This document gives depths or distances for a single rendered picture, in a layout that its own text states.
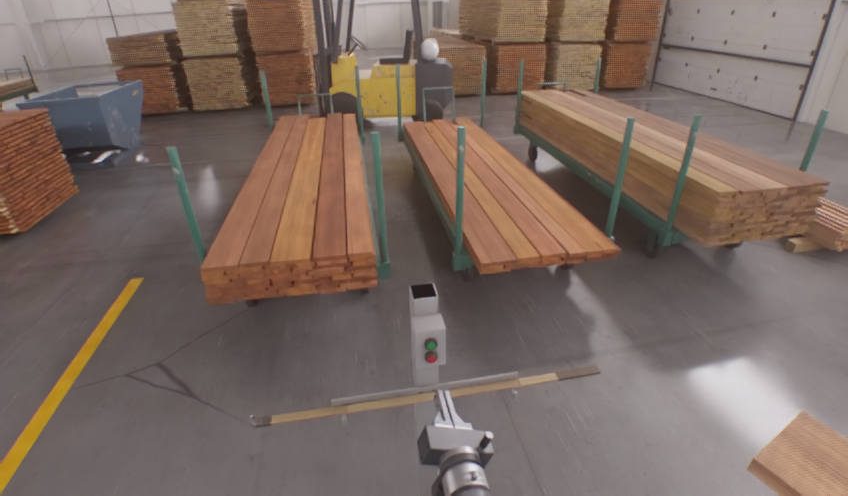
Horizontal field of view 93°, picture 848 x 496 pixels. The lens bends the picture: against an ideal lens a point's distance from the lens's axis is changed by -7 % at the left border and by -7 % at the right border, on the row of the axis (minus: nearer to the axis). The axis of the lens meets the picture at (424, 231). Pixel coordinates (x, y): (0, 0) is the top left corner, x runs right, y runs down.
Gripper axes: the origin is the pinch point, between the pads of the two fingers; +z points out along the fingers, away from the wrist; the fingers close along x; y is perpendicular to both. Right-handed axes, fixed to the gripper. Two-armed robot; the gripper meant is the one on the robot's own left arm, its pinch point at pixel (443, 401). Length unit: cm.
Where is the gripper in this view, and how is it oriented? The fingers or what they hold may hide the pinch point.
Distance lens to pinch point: 94.6
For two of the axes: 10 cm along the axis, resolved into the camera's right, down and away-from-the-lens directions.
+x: -9.2, -2.4, -3.1
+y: 3.6, -8.5, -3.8
